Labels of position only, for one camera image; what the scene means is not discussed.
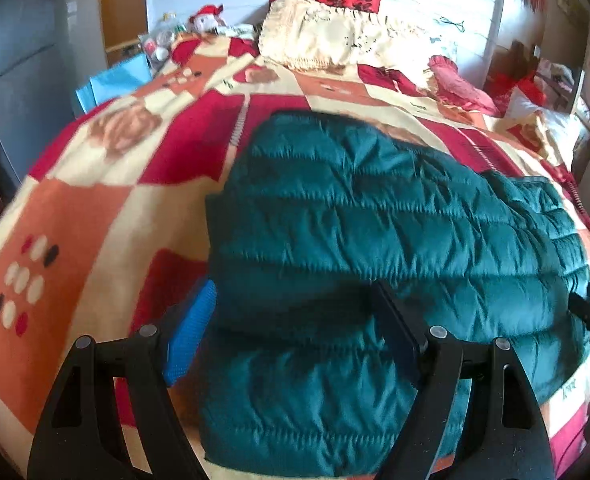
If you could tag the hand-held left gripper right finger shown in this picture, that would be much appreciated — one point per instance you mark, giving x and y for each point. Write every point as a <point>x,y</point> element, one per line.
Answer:
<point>400,330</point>

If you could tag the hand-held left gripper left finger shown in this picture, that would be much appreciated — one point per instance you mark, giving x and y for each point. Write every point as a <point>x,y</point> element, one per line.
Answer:
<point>191,335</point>

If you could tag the teal quilted puffer jacket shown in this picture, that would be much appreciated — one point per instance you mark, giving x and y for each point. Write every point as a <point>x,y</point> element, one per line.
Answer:
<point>375,220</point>

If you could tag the red and cream printed blanket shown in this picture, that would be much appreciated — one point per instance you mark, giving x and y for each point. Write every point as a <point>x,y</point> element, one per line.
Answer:
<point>100,185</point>

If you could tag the white pillow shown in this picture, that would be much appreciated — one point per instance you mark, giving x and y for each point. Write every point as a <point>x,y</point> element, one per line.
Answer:
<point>535,115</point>

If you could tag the pink folded cloth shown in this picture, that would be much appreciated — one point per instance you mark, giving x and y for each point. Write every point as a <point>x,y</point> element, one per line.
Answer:
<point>462,87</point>

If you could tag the light blue bag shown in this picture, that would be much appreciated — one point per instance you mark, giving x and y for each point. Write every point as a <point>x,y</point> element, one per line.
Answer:
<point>115,80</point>

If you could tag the cream fringed blanket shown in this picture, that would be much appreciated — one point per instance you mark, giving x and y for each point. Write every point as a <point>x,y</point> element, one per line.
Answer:
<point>335,35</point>

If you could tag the santa plush toy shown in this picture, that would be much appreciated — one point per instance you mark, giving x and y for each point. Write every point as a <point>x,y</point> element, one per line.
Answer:
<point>206,19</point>

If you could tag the grey refrigerator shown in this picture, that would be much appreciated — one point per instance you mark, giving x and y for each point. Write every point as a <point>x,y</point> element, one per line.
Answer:
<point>20,60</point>

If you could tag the brown wooden door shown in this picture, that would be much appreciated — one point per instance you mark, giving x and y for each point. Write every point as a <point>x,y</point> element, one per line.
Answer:
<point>122,5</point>

